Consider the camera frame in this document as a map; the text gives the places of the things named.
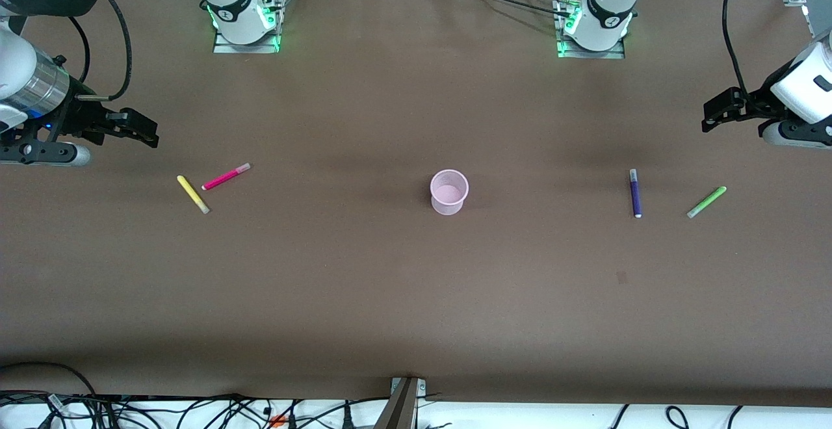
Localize yellow marker pen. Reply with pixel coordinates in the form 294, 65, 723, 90
177, 175, 211, 215

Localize black looping cable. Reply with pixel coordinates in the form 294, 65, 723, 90
0, 362, 98, 398

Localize pink translucent pen holder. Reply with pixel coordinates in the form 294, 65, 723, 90
430, 169, 470, 216

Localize pink marker pen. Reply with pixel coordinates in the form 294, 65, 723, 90
201, 163, 252, 191

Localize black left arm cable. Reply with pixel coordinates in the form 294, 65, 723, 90
723, 0, 748, 95

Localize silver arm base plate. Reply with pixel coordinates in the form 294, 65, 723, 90
558, 32, 626, 59
213, 23, 281, 54

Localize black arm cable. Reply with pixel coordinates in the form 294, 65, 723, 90
68, 0, 134, 102
723, 0, 748, 95

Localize aluminium profile post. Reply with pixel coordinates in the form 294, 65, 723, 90
377, 377, 426, 429

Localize green marker pen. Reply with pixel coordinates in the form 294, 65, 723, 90
687, 186, 727, 219

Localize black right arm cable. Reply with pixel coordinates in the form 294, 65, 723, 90
68, 0, 134, 102

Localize purple marker pen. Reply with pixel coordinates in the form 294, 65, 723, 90
629, 169, 644, 218

